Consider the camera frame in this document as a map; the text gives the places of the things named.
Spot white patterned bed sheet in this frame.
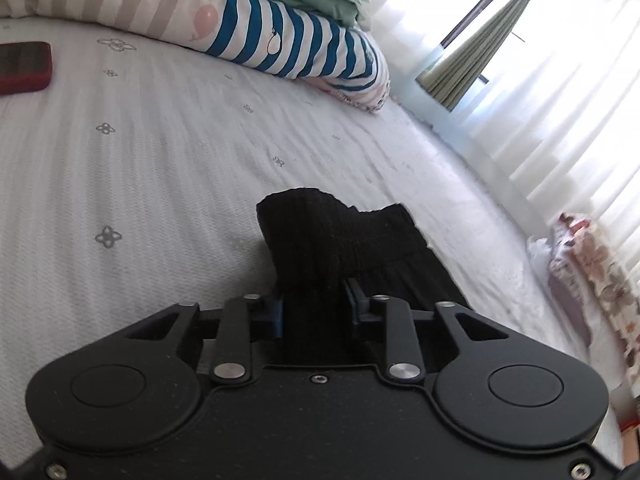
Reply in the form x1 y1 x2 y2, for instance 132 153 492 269
0 15 626 463

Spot floral pillow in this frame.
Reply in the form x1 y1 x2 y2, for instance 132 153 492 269
550 212 640 366

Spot white sheer curtain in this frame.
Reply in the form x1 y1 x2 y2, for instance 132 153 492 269
367 0 640 266

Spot red plaid phone case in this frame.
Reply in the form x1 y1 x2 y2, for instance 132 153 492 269
0 41 54 97

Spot mauve pillow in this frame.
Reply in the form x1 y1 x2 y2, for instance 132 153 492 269
546 259 603 353

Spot green curtain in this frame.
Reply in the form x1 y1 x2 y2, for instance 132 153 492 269
416 0 573 112

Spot black pants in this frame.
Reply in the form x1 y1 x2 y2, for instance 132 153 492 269
256 187 473 366

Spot blue white striped pillow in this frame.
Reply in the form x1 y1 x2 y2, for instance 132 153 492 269
0 0 391 114

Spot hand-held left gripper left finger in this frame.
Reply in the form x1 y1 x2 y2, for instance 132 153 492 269
120 294 286 386

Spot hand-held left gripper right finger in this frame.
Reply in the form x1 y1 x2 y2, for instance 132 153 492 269
345 277 516 383

